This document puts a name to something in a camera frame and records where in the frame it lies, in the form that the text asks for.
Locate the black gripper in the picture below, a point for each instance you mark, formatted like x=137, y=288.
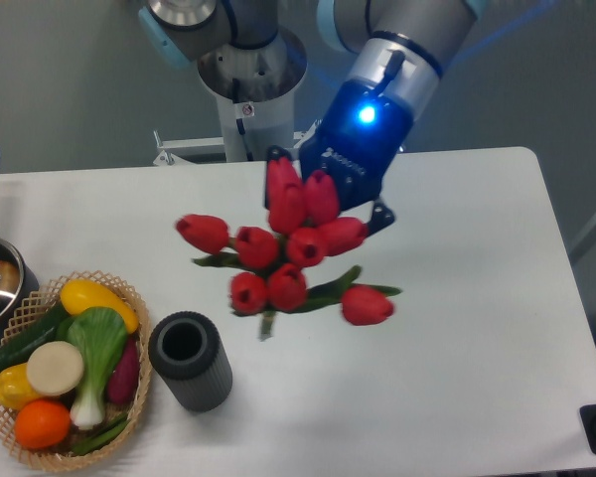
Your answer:
x=354, y=144

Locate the red tulip bouquet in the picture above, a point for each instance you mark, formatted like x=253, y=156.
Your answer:
x=305, y=227

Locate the dark grey ribbed vase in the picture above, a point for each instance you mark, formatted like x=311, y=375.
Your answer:
x=186, y=350

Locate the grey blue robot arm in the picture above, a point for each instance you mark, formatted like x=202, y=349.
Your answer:
x=402, y=48

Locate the yellow squash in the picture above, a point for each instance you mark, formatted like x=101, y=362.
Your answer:
x=78, y=295

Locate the green bok choy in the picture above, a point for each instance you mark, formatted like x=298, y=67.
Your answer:
x=99, y=334

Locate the purple sweet potato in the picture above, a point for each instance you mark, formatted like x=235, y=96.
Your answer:
x=122, y=385

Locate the woven wicker basket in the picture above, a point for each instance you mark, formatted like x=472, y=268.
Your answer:
x=61, y=458

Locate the beige round disc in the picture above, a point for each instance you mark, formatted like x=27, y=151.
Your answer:
x=55, y=369

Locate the green bean pods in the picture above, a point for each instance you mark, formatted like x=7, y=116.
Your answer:
x=103, y=437

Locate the dark green cucumber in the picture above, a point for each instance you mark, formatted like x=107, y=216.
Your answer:
x=42, y=331

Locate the orange fruit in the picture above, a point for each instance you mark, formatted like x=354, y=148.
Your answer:
x=42, y=423

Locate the yellow bell pepper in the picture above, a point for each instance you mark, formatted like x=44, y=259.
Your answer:
x=15, y=389

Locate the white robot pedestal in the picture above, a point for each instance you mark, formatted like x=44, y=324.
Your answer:
x=255, y=95

